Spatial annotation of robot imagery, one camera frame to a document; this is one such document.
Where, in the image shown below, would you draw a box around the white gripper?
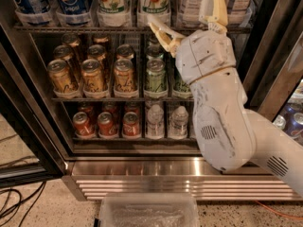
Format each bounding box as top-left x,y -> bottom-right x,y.
147,0 -> 237,86

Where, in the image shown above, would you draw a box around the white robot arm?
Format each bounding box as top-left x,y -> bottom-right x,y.
148,0 -> 303,196

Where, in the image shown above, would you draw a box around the left white carton bottle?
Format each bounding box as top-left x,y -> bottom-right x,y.
177,0 -> 202,27

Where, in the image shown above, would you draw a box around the white carton bottle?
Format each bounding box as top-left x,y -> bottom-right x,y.
177,0 -> 202,27
225,0 -> 251,25

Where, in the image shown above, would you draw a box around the right green 7UP bottle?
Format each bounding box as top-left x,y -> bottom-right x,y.
137,0 -> 171,27

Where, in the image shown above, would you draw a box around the green 7up bottle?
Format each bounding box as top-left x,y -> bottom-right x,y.
137,0 -> 171,27
98,0 -> 132,27

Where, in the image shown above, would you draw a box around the right white carton bottle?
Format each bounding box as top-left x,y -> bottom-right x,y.
225,0 -> 251,25

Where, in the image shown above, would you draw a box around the left green 7UP bottle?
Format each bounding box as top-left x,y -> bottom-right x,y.
98,0 -> 132,27

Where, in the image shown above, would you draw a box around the middle clear water bottle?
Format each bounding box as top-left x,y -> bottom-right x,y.
169,106 -> 188,139

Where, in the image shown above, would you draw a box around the clear water bottle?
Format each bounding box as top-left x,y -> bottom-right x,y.
146,104 -> 165,139
169,106 -> 188,139

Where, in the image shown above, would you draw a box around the left clear water bottle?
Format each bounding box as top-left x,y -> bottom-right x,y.
146,104 -> 165,139

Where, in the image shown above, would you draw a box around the blue Pepsi bottle with logo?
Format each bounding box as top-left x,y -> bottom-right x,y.
56,0 -> 93,26

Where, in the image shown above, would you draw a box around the steel fridge base grille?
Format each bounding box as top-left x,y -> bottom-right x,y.
62,157 -> 302,201

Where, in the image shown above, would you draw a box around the second row left green can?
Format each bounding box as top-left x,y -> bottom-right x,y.
146,45 -> 164,60

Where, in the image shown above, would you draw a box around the front right green can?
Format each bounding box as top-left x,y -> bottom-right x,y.
173,69 -> 190,93

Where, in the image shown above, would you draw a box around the front left green can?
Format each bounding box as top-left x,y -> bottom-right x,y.
145,59 -> 167,93

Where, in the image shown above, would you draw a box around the second row right orange can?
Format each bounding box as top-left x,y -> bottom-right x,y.
116,44 -> 136,63

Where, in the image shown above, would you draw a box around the second row orange can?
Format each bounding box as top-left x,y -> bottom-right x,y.
116,44 -> 136,63
53,44 -> 80,81
87,44 -> 110,81

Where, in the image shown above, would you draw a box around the second row middle orange can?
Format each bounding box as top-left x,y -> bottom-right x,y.
87,44 -> 110,81

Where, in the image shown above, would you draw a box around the right red can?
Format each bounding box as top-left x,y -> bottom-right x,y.
122,112 -> 139,136

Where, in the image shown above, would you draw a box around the red can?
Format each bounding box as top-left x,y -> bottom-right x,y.
73,112 -> 95,136
122,112 -> 139,136
98,112 -> 117,136

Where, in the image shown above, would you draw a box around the blue can behind glass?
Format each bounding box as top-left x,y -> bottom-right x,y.
274,103 -> 303,139

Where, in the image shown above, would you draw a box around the middle red can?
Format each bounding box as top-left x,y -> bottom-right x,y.
98,112 -> 117,136

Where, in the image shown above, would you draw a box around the second row left orange can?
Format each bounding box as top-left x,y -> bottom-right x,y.
53,44 -> 80,81

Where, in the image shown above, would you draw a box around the front left orange can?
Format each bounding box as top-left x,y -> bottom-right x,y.
47,60 -> 79,94

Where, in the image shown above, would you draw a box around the left red can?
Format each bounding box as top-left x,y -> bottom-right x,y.
73,112 -> 95,136

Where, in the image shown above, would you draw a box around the clear plastic bin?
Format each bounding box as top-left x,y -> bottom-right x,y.
99,193 -> 200,227

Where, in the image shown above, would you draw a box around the orange floor cable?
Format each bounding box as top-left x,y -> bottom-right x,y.
254,200 -> 303,221

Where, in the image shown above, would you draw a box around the black floor cables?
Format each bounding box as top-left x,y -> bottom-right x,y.
0,181 -> 47,227

